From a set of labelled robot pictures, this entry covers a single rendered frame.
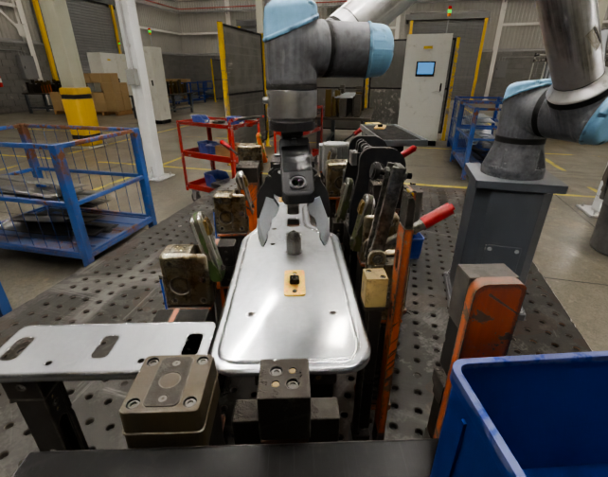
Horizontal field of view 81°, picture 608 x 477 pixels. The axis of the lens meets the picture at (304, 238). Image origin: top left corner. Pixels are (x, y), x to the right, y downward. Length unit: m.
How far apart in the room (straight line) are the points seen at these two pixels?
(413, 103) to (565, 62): 6.92
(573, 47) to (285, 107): 0.57
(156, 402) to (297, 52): 0.45
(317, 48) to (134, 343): 0.48
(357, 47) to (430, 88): 7.21
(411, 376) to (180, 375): 0.62
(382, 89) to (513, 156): 7.62
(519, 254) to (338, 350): 0.71
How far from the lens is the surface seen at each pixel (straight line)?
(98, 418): 0.92
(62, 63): 8.39
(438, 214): 0.62
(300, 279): 0.65
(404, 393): 0.89
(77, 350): 0.60
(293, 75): 0.53
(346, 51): 0.56
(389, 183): 0.57
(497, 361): 0.30
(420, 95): 7.77
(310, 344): 0.52
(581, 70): 0.92
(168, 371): 0.42
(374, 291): 0.56
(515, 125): 1.05
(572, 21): 0.87
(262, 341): 0.53
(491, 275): 0.32
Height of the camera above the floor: 1.34
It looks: 25 degrees down
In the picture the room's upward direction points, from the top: straight up
